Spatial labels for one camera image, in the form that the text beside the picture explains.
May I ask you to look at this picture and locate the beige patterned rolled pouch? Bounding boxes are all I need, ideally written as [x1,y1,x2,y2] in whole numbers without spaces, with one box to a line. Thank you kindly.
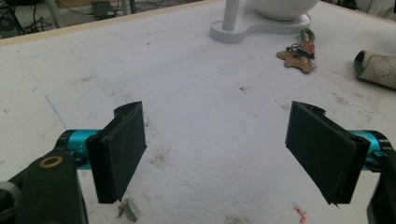
[353,49,396,91]

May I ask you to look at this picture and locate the black cables on floor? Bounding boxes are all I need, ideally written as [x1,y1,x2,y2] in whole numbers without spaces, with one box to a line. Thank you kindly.
[0,1,54,36]

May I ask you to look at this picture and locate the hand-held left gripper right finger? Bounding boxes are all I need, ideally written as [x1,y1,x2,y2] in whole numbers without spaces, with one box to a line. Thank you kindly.
[284,100,372,207]

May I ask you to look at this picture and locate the keychain with brown bone tag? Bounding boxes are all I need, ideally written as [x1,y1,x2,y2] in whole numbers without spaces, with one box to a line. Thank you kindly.
[276,27,318,75]

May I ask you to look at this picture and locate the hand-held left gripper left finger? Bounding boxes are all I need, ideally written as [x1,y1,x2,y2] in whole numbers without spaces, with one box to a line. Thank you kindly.
[85,100,148,204]

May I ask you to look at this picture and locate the grey tape scrap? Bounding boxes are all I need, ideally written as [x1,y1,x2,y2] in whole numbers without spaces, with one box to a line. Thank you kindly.
[116,197,140,223]

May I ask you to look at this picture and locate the white round bowl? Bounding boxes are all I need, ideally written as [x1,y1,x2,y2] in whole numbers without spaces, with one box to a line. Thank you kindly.
[250,0,320,22]

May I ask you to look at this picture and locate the white stand with base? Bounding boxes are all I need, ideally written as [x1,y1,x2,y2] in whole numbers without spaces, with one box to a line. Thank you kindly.
[208,0,312,45]

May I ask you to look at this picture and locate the white metal leg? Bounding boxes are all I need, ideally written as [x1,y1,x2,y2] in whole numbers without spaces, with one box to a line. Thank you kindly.
[45,0,64,30]

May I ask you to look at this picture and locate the dark device on floor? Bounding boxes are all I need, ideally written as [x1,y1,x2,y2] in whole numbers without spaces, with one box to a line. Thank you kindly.
[91,0,118,21]

